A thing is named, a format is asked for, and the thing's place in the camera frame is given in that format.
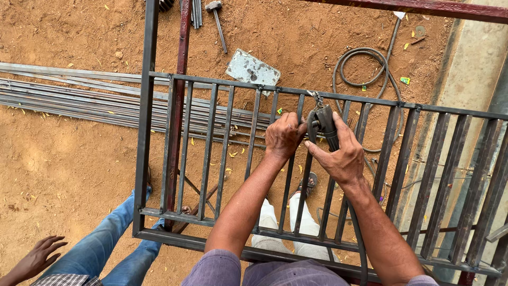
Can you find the person's left hand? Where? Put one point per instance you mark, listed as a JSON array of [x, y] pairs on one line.
[[285, 136]]

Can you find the person's right hand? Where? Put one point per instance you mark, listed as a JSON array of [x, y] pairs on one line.
[[343, 159]]

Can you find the person's left fingers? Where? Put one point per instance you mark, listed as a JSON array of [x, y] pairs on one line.
[[291, 119]]

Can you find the black welding electrode holder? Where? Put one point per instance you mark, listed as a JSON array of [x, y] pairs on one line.
[[325, 119]]

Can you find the grey steel gate frame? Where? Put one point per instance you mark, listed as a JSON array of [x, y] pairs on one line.
[[145, 159]]

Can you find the grey dented metal plate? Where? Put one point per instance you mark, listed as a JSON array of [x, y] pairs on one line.
[[252, 69]]

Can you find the person's sandal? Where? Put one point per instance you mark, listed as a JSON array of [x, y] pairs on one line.
[[310, 182]]

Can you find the person's white trousers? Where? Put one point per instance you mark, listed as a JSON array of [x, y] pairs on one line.
[[268, 226]]

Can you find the steel hammer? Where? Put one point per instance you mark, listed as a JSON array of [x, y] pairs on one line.
[[219, 27]]

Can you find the green paper scrap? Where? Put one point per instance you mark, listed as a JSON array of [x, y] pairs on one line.
[[404, 80]]

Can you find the short dark steel bars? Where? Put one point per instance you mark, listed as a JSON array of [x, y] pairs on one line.
[[195, 12]]

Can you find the person's purple shirt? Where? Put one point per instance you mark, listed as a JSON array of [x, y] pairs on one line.
[[254, 272]]

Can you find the red steel beam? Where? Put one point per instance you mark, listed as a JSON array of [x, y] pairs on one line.
[[416, 7]]

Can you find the bundle of long steel rods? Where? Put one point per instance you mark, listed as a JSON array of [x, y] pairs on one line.
[[79, 101]]

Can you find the red rusty steel post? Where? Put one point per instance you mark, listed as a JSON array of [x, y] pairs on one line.
[[176, 119]]

